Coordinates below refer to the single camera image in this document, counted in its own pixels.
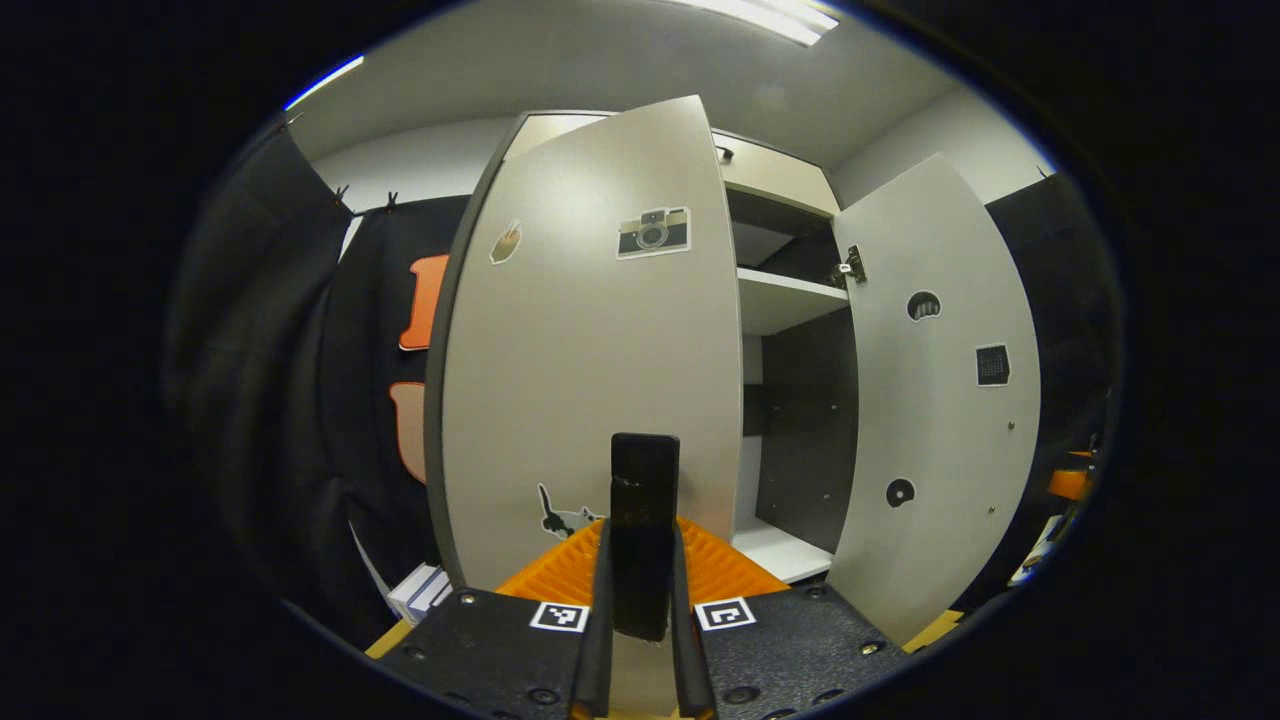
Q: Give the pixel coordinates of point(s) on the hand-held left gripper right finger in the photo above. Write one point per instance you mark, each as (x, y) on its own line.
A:
(685, 660)

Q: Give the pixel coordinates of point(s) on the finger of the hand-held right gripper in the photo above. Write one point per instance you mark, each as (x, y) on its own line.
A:
(1070, 483)

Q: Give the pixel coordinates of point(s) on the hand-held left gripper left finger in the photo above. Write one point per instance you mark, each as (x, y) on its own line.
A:
(598, 650)

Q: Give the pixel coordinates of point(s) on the beige headphone-sticker shoe cabinet door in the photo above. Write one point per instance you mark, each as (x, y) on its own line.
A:
(940, 430)

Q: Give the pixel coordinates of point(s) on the beige double-door shoe cabinet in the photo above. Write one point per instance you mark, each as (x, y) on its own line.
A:
(805, 420)

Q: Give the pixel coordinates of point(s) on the beige camera-sticker shoe cabinet door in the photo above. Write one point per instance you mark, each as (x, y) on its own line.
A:
(580, 350)

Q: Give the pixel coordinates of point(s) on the metal door hinge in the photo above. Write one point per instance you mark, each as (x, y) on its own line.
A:
(852, 268)

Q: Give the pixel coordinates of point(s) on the white cabinet shelf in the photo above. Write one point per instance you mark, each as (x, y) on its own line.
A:
(780, 300)

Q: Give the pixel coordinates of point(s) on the stack of white blue books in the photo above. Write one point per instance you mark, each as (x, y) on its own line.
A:
(420, 590)

